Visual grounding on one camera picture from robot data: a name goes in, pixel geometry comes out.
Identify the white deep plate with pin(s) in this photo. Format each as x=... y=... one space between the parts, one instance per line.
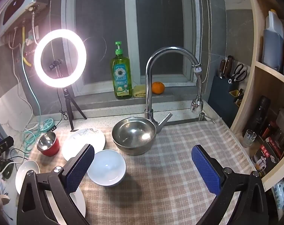
x=27 y=166

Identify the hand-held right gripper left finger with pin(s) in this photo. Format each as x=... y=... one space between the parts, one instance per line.
x=79 y=166

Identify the chrome faucet sprayer extension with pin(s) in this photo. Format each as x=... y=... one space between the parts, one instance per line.
x=197 y=104

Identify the clear glass cup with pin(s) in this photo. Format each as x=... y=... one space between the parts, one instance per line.
x=248 y=139

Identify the red steel bowl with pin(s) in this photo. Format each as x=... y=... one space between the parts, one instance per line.
x=50 y=150

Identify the black plastic stand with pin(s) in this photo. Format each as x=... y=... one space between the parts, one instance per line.
x=10 y=173

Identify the wooden shelf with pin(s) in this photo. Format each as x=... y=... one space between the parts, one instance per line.
x=257 y=39

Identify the dark blue knife block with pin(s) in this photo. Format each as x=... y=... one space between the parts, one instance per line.
x=221 y=98

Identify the dark bottle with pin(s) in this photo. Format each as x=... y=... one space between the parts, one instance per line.
x=260 y=114

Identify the black printed box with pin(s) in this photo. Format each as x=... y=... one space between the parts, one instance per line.
x=268 y=152

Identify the yellow sponge cloth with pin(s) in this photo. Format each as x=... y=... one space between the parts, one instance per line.
x=139 y=91

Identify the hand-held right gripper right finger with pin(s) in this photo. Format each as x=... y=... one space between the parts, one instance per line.
x=206 y=168

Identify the plaid cloth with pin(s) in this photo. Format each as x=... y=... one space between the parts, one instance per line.
x=167 y=168

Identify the chrome kitchen faucet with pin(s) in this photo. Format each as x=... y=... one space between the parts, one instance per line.
x=147 y=86

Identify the large steel bowl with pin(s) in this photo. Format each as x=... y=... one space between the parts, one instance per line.
x=132 y=133

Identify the orange fruit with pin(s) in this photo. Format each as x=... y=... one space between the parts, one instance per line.
x=158 y=88

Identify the dark liquid plastic jug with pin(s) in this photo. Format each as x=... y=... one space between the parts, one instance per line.
x=272 y=46

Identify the green dish soap bottle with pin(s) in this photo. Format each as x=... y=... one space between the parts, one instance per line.
x=121 y=75

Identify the wall water heater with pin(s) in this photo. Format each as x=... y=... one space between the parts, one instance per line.
x=20 y=4

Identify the blue patterned white container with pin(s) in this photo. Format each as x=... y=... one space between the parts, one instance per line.
x=281 y=192

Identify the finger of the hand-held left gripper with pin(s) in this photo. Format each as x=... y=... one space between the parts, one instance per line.
x=6 y=142

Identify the white floral print plate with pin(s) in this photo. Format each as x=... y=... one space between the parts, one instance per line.
x=85 y=140

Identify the window frame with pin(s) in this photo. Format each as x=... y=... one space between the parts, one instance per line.
x=131 y=28

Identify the white ceramic bowl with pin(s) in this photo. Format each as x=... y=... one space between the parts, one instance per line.
x=106 y=168

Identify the small teal fan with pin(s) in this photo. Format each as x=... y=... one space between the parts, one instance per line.
x=47 y=124

